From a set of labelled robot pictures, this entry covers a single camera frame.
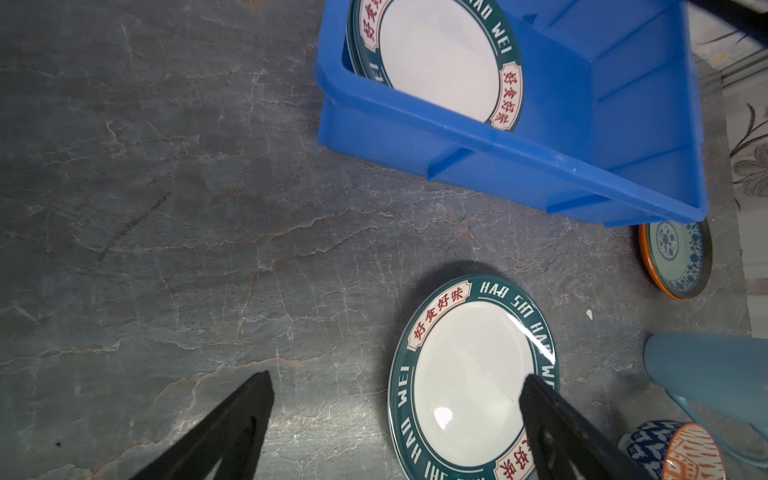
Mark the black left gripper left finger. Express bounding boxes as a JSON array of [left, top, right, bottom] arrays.
[[134, 371, 275, 480]]

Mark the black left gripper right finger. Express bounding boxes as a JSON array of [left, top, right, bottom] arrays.
[[519, 374, 650, 480]]

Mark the green rim plate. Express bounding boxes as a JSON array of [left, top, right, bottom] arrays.
[[346, 0, 524, 131], [387, 274, 560, 479]]

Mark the light blue ceramic mug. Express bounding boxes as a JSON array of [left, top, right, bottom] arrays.
[[643, 332, 767, 437]]

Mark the blue plastic bin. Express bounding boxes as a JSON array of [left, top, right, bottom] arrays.
[[314, 1, 708, 228]]

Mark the orange patterned bowl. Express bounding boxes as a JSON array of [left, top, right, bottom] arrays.
[[661, 423, 726, 480]]

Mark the blue floral green plate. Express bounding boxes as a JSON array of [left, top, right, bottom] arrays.
[[638, 220, 713, 301]]

